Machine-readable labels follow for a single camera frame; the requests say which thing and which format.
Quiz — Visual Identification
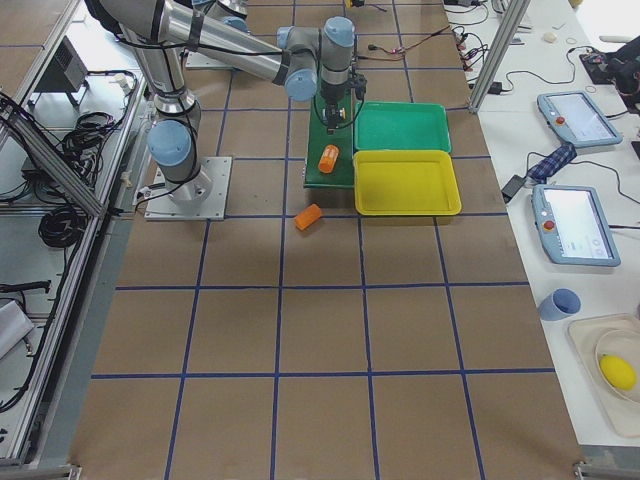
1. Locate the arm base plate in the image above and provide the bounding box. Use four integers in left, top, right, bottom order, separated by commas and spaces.
184, 48, 235, 71
144, 156, 232, 221

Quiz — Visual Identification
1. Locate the orange cylinder with 4680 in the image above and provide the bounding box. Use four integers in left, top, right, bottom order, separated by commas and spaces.
318, 144, 340, 174

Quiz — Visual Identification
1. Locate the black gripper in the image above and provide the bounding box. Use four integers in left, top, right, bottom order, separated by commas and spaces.
320, 79, 366, 134

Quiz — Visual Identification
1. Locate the yellow plastic tray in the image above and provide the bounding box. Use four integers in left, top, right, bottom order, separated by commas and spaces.
353, 150, 462, 216

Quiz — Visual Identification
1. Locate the blue checkered umbrella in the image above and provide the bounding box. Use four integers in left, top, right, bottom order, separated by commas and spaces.
526, 142, 577, 184

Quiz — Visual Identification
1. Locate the light blue cup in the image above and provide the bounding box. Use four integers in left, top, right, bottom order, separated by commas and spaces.
538, 288, 582, 321

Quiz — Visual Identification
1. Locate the aluminium frame post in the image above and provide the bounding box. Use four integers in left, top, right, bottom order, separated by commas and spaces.
468, 0, 530, 114

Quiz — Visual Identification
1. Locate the small blue teach pendant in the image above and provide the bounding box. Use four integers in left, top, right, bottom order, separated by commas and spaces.
536, 91, 622, 149

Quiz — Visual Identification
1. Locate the green plastic tray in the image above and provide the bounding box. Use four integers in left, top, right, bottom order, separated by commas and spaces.
354, 101, 451, 153

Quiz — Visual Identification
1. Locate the green conveyor belt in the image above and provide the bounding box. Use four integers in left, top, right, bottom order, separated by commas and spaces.
303, 93, 354, 189

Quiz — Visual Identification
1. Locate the plain orange cylinder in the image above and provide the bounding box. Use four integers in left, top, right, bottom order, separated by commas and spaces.
294, 204, 323, 231

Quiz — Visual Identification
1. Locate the beige serving tray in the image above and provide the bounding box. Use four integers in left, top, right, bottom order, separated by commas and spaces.
568, 314, 639, 438

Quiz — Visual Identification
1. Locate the yellow lemon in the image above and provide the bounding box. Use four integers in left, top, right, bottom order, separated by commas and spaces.
599, 355, 637, 391

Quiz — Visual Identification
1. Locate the black power adapter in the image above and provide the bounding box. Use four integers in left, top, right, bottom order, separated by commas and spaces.
501, 175, 526, 204

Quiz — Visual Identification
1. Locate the large blue teach pendant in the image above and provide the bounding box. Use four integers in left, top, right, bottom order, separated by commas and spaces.
531, 184, 621, 267

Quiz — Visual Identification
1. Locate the red black power cable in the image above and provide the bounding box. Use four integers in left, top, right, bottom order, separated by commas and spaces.
367, 27, 451, 56

